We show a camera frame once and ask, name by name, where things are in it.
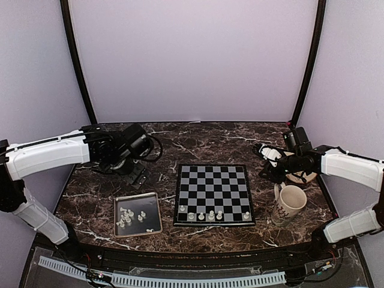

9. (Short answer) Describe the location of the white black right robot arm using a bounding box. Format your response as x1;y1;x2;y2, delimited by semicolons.
253;144;383;260

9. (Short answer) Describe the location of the white chess piece cluster left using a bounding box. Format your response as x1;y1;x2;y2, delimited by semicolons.
119;207;134;226

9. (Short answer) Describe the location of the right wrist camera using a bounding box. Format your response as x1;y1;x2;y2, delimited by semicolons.
252;143;282;167

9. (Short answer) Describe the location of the cream floral mug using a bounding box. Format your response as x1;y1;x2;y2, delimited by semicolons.
271;182;307;227

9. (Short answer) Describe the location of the black grey chessboard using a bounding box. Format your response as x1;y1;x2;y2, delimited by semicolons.
173;164;256;227

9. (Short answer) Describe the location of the round wooden bird coaster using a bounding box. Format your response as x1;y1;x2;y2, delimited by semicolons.
284;151;318;184

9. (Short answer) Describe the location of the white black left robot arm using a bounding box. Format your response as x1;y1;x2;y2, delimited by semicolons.
1;124;154;262

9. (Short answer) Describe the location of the black frame post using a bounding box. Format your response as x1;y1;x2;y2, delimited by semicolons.
287;0;327;128
60;0;98;124

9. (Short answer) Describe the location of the metal tray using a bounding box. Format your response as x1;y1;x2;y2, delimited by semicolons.
114;192;163;238

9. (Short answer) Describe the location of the black left frame post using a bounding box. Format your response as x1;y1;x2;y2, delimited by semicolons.
60;0;98;124

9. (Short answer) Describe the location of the black right frame post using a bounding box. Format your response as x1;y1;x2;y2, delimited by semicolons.
287;0;327;128

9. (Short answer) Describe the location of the white king chess piece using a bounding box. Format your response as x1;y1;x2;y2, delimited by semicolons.
216;211;223;221

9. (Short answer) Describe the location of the white slotted cable duct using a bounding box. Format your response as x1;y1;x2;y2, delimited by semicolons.
32;256;287;287

